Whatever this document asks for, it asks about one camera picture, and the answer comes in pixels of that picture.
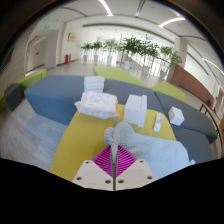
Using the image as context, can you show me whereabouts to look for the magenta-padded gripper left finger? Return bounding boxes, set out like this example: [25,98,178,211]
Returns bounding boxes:
[71,146,115,191]

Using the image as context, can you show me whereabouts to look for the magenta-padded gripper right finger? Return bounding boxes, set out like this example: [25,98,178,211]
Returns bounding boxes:
[114,145,157,191]

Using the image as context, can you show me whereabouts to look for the light blue towel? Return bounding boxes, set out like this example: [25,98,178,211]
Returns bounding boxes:
[103,121,197,181]

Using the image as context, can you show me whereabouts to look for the yellow upholstered ottoman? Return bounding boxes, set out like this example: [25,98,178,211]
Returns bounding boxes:
[49,103,177,183]

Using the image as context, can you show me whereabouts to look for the white tube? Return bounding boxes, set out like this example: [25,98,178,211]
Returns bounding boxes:
[153,112,165,133]

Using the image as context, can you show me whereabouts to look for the white tissue box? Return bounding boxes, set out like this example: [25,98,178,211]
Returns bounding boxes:
[123,93,148,128]

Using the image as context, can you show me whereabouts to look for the white and pink plastic packet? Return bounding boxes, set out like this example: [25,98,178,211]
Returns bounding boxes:
[74,90,119,120]

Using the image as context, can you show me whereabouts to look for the small white cube box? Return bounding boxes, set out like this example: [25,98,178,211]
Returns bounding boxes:
[167,106,186,127]

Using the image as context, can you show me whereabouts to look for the long grey upholstered ottoman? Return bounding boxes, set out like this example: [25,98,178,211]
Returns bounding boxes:
[23,74,164,127]

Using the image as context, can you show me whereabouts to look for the stack of white folded cloths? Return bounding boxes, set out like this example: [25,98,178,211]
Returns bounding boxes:
[83,75,106,94]

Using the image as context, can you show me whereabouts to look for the green upholstered ottoman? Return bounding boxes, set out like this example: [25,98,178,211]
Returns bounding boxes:
[92,65,149,88]
[150,80,188,104]

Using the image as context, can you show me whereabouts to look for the brown wooden partition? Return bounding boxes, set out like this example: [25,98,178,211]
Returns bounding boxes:
[171,64,214,108]

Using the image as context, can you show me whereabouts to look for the black cube stool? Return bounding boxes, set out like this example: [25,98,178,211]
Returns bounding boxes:
[3,83,23,112]

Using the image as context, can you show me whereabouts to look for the green upholstered bench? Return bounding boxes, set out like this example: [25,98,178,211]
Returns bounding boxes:
[0,68,47,113]

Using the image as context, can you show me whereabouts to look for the row of potted plants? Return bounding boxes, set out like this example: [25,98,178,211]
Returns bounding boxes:
[80,34,183,81]

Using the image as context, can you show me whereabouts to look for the ceiling strip lights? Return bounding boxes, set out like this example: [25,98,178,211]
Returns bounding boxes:
[98,0,224,76]

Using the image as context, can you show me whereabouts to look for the wooden table with black frame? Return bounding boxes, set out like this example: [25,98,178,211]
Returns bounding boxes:
[199,102,224,158]

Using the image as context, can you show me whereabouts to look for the framed wall picture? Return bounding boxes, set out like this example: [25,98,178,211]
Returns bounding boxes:
[67,32,77,43]

